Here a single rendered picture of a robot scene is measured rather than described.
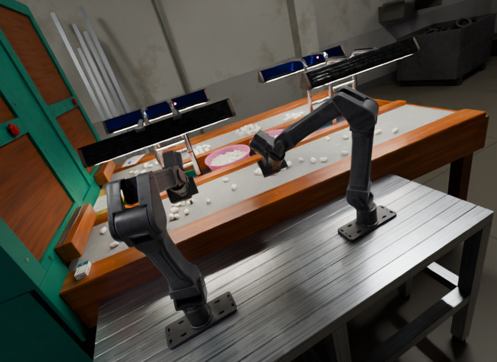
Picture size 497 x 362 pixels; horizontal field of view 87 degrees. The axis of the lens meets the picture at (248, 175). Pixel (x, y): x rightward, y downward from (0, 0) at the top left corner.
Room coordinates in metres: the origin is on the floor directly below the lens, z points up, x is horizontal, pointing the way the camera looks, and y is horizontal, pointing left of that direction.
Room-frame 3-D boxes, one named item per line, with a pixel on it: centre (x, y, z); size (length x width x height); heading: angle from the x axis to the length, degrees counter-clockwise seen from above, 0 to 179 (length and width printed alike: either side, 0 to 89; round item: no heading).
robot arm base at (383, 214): (0.67, -0.34, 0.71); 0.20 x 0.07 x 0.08; 107
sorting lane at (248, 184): (1.11, -0.15, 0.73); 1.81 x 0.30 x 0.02; 102
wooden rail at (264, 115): (1.98, 0.03, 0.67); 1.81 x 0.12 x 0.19; 102
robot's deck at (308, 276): (0.83, 0.02, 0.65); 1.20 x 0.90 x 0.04; 107
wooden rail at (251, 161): (1.28, -0.11, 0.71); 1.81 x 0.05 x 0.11; 102
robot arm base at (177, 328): (0.50, 0.24, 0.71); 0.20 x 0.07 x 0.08; 107
